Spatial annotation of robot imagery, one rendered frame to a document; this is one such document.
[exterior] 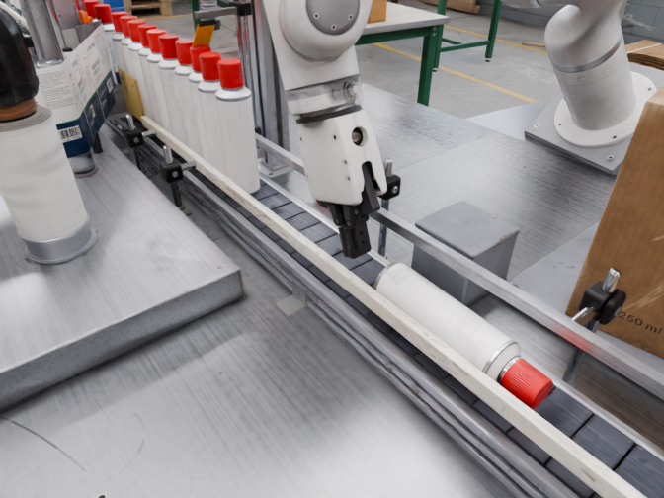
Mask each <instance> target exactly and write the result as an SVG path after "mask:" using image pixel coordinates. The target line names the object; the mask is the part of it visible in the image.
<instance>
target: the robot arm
mask: <svg viewBox="0 0 664 498"><path fill-rule="evenodd" d="M263 1H264V5H265V10H266V14H267V18H268V22H269V26H270V31H271V35H272V39H273V43H274V47H275V52H276V56H277V60H278V64H279V67H280V72H281V76H282V80H283V84H284V88H285V92H286V97H287V101H288V106H289V110H290V114H291V115H296V114H300V117H299V118H296V119H295V121H296V123H297V125H298V136H299V144H300V151H301V156H302V162H303V167H304V172H305V177H306V181H307V184H308V188H309V191H310V193H311V195H312V196H313V197H314V198H315V199H317V200H319V204H320V205H321V206H322V207H324V208H327V209H328V210H329V211H330V212H331V214H332V218H333V221H334V223H335V225H336V226H340V227H338V230H339V235H340V239H341V244H342V248H343V253H344V256H345V257H347V258H349V257H350V258H351V259H356V258H358V257H360V256H362V255H364V254H366V253H368V252H370V251H371V249H372V247H371V243H370V238H369V233H368V228H367V223H366V221H368V220H369V214H370V213H373V212H375V211H378V210H380V204H379V201H378V198H377V196H379V195H383V194H384V193H386V190H387V185H386V179H385V174H384V169H383V164H382V160H381V156H380V152H379V148H378V145H377V141H376V137H375V134H374V129H373V126H372V124H371V121H370V118H369V116H368V114H367V111H366V109H363V110H362V106H361V104H355V101H357V100H361V99H363V98H364V94H363V89H362V83H361V78H360V73H359V68H358V62H357V58H356V52H355V47H354V44H355V43H356V42H357V40H358V39H359V38H360V36H361V34H362V32H363V30H364V28H365V26H366V24H367V21H368V18H369V15H370V11H371V8H372V4H373V0H263ZM500 1H501V2H502V3H504V4H506V5H508V6H511V7H515V8H537V7H552V6H566V5H567V6H566V7H564V8H563V9H561V10H560V11H558V12H557V13H556V14H555V15H554V16H553V17H552V18H551V19H550V21H549V22H548V24H547V26H546V29H545V33H544V41H545V47H546V50H547V53H548V56H549V59H550V62H551V64H552V67H553V69H554V72H555V75H556V78H557V80H558V83H559V86H560V88H561V91H562V94H563V99H562V100H561V102H560V103H559V105H558V107H557V109H556V112H555V116H554V124H555V127H556V130H557V132H558V133H559V135H560V136H561V137H562V138H563V139H564V140H565V141H567V142H568V143H570V144H572V145H575V146H578V147H584V148H599V147H605V146H610V145H614V144H616V143H619V142H622V141H624V140H626V139H628V138H630V137H632V136H633V133H634V130H635V128H636V125H637V123H638V120H639V117H640V115H641V112H642V110H643V107H644V104H645V102H646V101H647V100H648V99H649V98H650V97H651V96H652V95H653V94H654V93H655V92H656V91H657V90H656V88H655V86H654V84H653V83H652V82H651V81H650V80H649V79H648V78H647V77H645V76H643V75H641V74H639V73H635V72H631V71H630V68H629V63H628V58H627V54H626V49H625V45H624V40H623V31H622V27H621V22H620V7H621V5H622V4H623V2H624V1H625V0H500ZM357 75H358V76H357ZM352 76H353V77H352ZM348 77H349V78H348Z"/></svg>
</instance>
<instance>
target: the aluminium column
mask: <svg viewBox="0 0 664 498"><path fill-rule="evenodd" d="M246 2H249V3H251V9H252V15H249V16H248V25H249V35H250V45H251V56H252V67H253V77H254V88H255V99H256V110H257V120H258V126H259V127H260V128H261V132H262V135H261V136H263V137H264V138H266V139H268V140H270V141H271V142H273V143H275V144H276V145H277V146H279V147H280V148H282V149H284V150H285V151H287V152H289V153H291V147H290V129H289V110H288V101H287V97H286V92H285V88H284V84H283V80H282V76H281V72H280V67H279V64H278V60H277V56H276V52H275V47H274V43H273V39H272V35H271V31H270V26H269V22H268V18H267V14H266V10H265V5H264V1H263V0H246ZM254 2H255V9H254ZM255 14H256V23H255ZM256 26H257V36H256ZM257 38H258V48H259V60H260V72H261V84H262V96H263V108H264V120H265V127H264V121H263V111H262V97H261V85H260V73H259V61H258V48H257ZM265 131H266V134H265ZM267 154H268V158H267ZM264 155H265V157H263V158H261V160H262V161H261V162H262V164H264V165H265V166H267V167H269V168H270V169H272V170H276V169H279V168H282V167H285V166H288V165H287V164H285V163H284V162H282V161H280V160H279V159H277V158H276V157H274V156H272V155H271V154H269V153H268V152H266V151H264Z"/></svg>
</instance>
